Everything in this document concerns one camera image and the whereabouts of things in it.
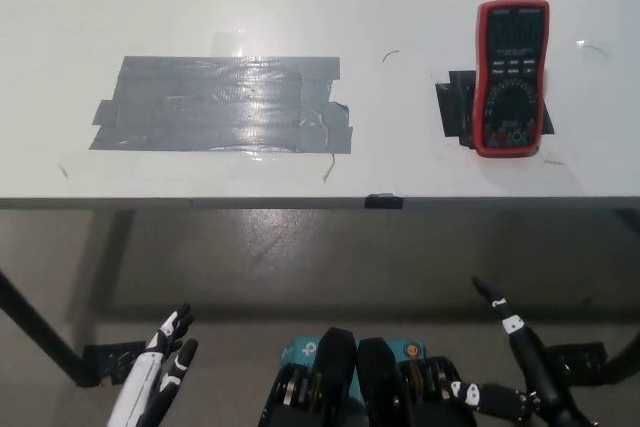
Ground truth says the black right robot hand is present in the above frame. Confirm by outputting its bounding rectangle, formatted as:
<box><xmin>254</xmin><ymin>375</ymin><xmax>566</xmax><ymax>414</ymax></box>
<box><xmin>448</xmin><ymin>275</ymin><xmax>594</xmax><ymax>427</ymax></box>

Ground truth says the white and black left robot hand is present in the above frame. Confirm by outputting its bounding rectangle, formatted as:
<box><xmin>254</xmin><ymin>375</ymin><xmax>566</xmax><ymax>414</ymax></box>
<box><xmin>107</xmin><ymin>302</ymin><xmax>200</xmax><ymax>427</ymax></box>

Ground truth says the grey duct tape patch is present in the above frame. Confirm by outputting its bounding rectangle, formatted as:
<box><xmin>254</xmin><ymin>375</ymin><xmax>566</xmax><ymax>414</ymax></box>
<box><xmin>88</xmin><ymin>54</ymin><xmax>354</xmax><ymax>154</ymax></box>

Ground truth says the red multimeter with black stand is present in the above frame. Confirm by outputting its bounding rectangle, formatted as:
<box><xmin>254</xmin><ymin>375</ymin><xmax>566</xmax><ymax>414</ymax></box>
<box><xmin>473</xmin><ymin>0</ymin><xmax>551</xmax><ymax>158</ymax></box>

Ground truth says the black metal table leg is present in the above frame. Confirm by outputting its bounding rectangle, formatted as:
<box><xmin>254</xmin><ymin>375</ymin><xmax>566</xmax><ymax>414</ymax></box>
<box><xmin>0</xmin><ymin>269</ymin><xmax>96</xmax><ymax>388</ymax></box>

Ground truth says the black and teal robot body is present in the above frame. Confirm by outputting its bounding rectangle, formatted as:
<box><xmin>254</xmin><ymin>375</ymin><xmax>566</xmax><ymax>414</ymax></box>
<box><xmin>257</xmin><ymin>326</ymin><xmax>479</xmax><ymax>427</ymax></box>

